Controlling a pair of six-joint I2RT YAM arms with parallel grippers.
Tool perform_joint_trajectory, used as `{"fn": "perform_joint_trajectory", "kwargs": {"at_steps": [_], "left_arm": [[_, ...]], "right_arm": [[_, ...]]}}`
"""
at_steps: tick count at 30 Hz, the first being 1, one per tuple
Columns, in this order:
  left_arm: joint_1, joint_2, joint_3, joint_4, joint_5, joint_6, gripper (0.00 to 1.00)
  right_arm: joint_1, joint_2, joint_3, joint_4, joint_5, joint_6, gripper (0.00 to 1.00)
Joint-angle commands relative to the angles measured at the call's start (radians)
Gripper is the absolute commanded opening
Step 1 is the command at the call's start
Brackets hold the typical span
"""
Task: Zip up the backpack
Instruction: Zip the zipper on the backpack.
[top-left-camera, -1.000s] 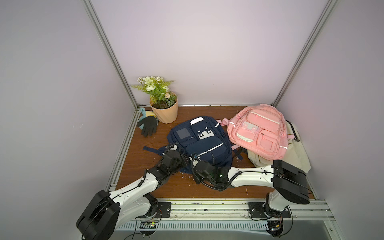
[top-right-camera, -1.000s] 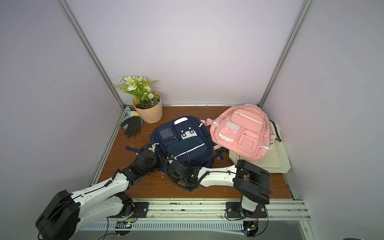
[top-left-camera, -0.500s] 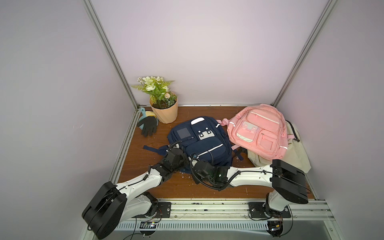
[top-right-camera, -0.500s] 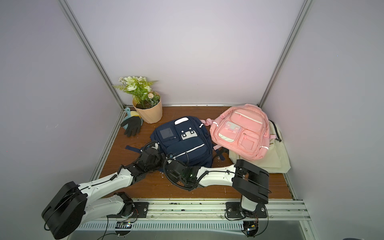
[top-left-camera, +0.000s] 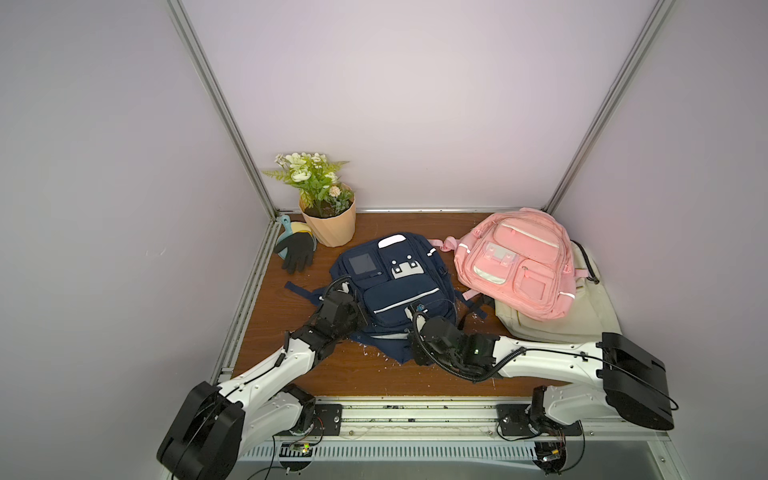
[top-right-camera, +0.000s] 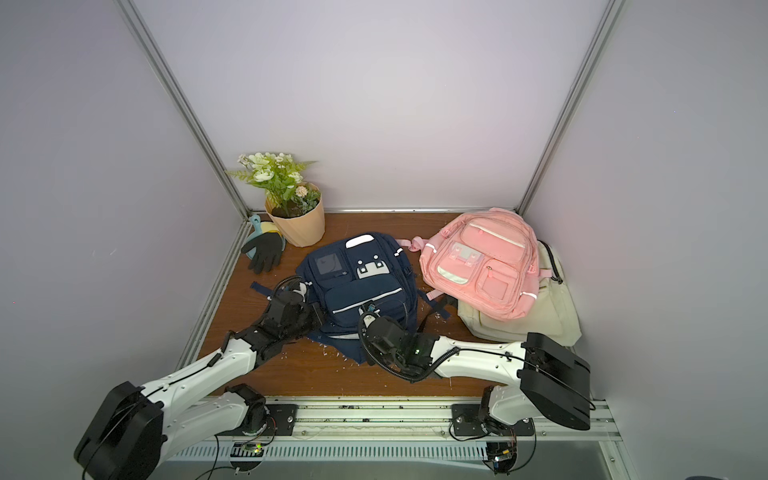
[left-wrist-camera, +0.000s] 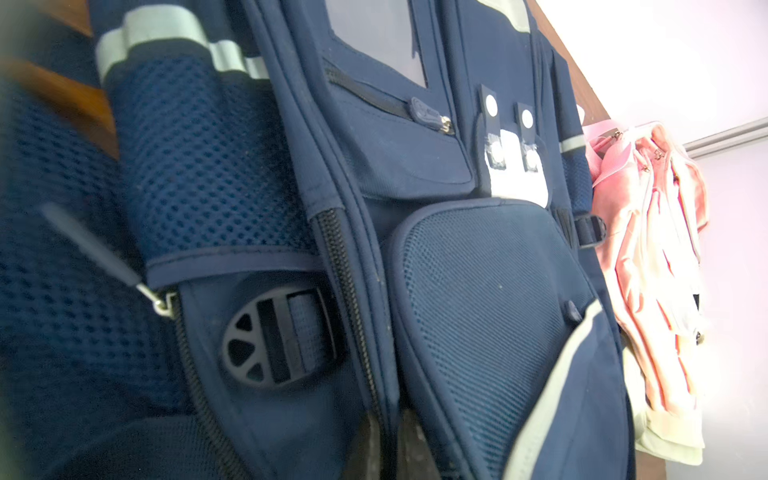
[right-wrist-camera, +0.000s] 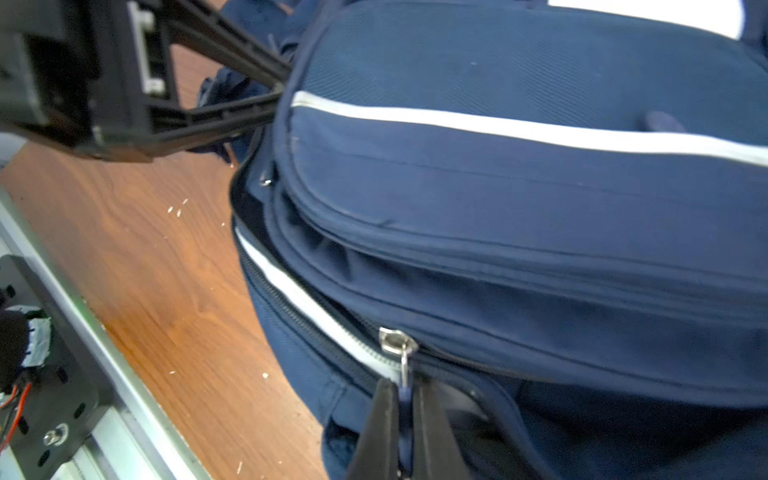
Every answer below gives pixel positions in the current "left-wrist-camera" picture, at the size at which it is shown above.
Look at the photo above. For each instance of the navy blue backpack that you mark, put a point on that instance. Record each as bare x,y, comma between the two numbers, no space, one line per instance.
230,229

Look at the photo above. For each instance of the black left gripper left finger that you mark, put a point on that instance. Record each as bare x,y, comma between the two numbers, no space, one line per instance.
364,455

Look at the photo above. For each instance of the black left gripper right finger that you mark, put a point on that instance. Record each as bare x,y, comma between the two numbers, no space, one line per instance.
414,457

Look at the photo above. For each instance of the pink backpack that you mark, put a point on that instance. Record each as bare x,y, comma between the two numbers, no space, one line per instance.
654,202

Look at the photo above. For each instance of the cream canvas backpack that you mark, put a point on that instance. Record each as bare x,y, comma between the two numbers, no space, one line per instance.
668,436

